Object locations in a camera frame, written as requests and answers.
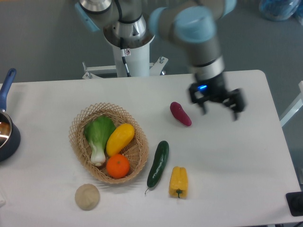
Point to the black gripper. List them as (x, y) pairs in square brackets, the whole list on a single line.
[(214, 90)]

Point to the yellow mango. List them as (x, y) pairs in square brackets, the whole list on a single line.
[(119, 139)]

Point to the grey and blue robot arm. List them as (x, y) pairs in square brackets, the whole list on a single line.
[(190, 26)]

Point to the woven wicker basket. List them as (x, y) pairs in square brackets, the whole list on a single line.
[(137, 151)]

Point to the purple sweet potato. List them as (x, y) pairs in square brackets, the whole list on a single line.
[(179, 114)]

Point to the green cucumber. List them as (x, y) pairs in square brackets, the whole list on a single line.
[(159, 164)]

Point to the yellow bell pepper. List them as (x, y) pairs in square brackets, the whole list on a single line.
[(178, 185)]

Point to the green bok choy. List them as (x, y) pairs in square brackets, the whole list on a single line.
[(97, 133)]

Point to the orange fruit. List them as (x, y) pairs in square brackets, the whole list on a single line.
[(118, 166)]

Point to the black device at table edge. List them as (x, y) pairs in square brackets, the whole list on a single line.
[(295, 203)]

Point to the beige steamed bun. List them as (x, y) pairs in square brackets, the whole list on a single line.
[(87, 197)]

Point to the blue saucepan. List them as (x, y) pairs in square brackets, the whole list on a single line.
[(10, 137)]

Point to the white metal frame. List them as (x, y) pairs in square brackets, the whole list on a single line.
[(293, 108)]

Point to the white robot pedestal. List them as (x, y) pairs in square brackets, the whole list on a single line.
[(131, 49)]

